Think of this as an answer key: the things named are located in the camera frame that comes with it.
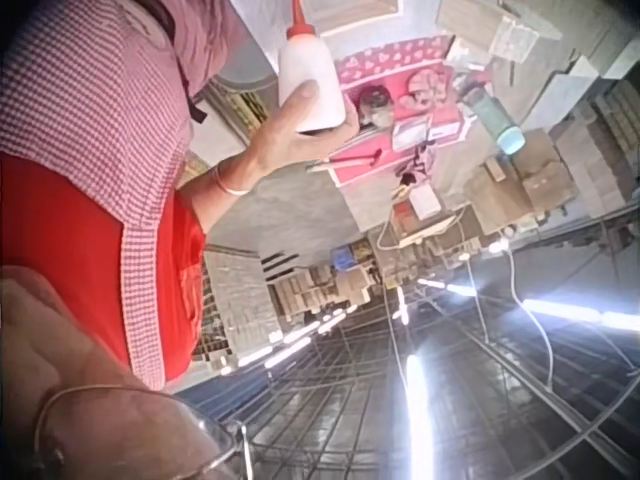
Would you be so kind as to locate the heap of cardboard boxes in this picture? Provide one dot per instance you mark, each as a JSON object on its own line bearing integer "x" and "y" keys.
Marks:
{"x": 545, "y": 175}

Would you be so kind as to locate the shelf of small cartons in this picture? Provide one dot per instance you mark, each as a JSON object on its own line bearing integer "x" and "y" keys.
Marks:
{"x": 325, "y": 287}

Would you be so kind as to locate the thin metal bangle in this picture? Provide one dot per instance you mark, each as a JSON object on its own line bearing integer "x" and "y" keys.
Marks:
{"x": 231, "y": 186}

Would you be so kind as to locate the person's right hand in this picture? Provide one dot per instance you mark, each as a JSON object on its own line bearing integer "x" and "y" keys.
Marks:
{"x": 285, "y": 147}

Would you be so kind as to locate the teal water bottle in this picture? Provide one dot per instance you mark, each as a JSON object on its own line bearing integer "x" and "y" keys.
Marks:
{"x": 497, "y": 120}

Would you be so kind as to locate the rack of stacked cartons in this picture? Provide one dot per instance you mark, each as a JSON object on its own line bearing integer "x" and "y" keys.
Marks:
{"x": 240, "y": 300}

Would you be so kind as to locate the blue plastic crate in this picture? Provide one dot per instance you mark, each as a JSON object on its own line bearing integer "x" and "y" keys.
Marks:
{"x": 343, "y": 260}

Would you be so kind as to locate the white power adapter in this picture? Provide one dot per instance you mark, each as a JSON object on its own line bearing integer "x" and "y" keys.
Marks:
{"x": 425, "y": 202}

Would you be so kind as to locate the white squeeze bottle red nozzle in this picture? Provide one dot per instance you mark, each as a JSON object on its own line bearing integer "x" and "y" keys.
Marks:
{"x": 307, "y": 75}

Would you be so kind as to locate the pink heart print organizer shelf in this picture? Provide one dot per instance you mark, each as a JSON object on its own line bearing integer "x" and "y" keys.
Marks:
{"x": 390, "y": 100}

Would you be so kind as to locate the clear plastic box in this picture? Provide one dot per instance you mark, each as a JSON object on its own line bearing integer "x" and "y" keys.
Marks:
{"x": 511, "y": 39}

